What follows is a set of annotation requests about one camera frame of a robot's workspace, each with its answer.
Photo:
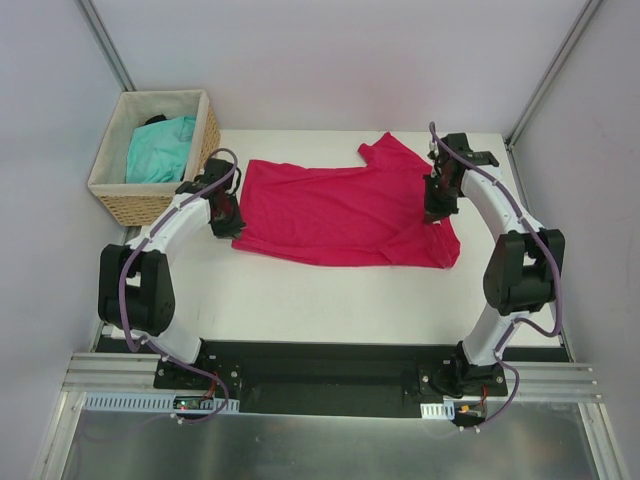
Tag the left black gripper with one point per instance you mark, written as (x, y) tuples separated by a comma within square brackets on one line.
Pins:
[(226, 218)]

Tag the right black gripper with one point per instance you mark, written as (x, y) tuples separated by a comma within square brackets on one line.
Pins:
[(436, 200)]

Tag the pink t shirt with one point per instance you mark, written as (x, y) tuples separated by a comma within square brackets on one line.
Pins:
[(370, 215)]

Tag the wicker basket with liner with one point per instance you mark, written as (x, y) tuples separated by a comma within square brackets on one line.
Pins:
[(135, 204)]

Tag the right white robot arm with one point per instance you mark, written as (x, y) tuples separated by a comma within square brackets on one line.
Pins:
[(523, 273)]

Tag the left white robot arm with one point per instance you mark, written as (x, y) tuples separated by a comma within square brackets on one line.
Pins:
[(136, 291)]

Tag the teal t shirt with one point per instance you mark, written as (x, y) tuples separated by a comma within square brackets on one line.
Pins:
[(159, 153)]

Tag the black garment in basket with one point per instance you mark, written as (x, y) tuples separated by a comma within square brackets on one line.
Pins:
[(155, 119)]

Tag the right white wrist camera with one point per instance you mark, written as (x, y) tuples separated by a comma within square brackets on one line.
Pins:
[(432, 151)]

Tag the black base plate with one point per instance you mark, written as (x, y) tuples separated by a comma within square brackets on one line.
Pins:
[(378, 381)]

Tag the right white cable duct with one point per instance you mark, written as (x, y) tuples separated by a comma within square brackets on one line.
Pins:
[(438, 411)]

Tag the white cable duct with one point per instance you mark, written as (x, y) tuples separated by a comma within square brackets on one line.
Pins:
[(438, 411), (158, 403)]

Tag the front aluminium rail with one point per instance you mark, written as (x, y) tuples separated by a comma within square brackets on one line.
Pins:
[(120, 372)]

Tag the left white cable duct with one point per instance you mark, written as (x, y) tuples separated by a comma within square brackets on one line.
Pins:
[(158, 403)]

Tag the left aluminium frame post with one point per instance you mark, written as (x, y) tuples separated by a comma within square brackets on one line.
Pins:
[(107, 46)]

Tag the aluminium frame post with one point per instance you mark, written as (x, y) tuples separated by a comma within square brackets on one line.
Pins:
[(570, 42), (107, 46)]

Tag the right aluminium frame post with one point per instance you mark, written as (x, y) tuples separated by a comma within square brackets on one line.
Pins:
[(570, 42)]

